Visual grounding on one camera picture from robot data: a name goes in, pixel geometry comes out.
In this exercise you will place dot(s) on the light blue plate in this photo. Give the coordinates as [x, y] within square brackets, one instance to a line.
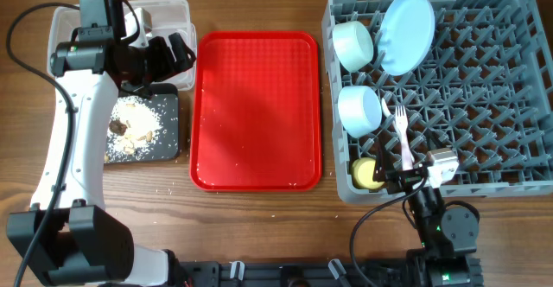
[407, 32]

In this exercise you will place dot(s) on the yellow plastic cup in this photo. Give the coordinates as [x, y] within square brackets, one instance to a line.
[362, 172]

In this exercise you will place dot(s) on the clear plastic waste bin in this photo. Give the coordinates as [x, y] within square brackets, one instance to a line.
[173, 19]

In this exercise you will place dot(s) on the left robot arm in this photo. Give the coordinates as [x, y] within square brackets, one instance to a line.
[66, 237]

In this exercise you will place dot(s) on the grey dishwasher rack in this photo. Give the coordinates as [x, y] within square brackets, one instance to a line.
[484, 89]

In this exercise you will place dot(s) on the rice and food scraps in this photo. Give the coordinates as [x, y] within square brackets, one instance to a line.
[134, 127]

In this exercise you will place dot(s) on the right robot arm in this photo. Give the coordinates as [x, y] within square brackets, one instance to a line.
[448, 231]

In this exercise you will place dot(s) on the black waste tray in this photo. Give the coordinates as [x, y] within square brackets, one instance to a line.
[164, 118]

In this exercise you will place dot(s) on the white plastic fork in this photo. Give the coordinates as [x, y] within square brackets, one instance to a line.
[401, 122]

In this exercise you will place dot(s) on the white plastic spoon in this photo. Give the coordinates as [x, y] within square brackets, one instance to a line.
[385, 109]

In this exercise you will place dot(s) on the light blue bowl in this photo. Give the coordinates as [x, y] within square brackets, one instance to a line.
[359, 110]

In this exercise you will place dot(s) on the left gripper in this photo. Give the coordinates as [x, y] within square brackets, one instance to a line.
[164, 65]

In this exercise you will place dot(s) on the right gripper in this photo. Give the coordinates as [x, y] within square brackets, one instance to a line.
[384, 171]

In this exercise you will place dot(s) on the red serving tray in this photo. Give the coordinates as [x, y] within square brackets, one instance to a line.
[257, 119]

